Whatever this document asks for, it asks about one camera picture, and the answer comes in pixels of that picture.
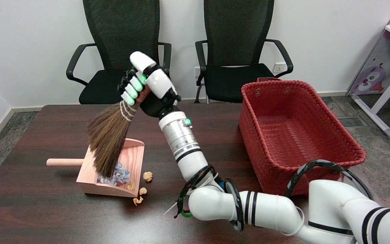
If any red woven basket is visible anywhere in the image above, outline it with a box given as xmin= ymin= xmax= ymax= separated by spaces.
xmin=238 ymin=77 xmax=367 ymax=197

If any brown straw hand broom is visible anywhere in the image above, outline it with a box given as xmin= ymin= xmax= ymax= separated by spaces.
xmin=87 ymin=86 xmax=150 ymax=180

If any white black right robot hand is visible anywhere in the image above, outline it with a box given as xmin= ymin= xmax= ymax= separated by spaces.
xmin=118 ymin=51 xmax=181 ymax=118

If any black mesh office chair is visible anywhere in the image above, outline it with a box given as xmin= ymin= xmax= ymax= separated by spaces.
xmin=66 ymin=0 xmax=174 ymax=105
xmin=194 ymin=0 xmax=294 ymax=104

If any floor vent grille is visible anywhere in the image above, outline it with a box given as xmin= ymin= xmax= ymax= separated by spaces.
xmin=337 ymin=116 xmax=368 ymax=127

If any white desk frame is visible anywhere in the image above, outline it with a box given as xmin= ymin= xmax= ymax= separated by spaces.
xmin=352 ymin=24 xmax=390 ymax=138

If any owl print side panel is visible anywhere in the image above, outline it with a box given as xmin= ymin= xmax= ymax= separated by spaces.
xmin=347 ymin=0 xmax=390 ymax=96

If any wooden dustpan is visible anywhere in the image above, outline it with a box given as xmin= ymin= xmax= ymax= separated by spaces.
xmin=46 ymin=137 xmax=145 ymax=198

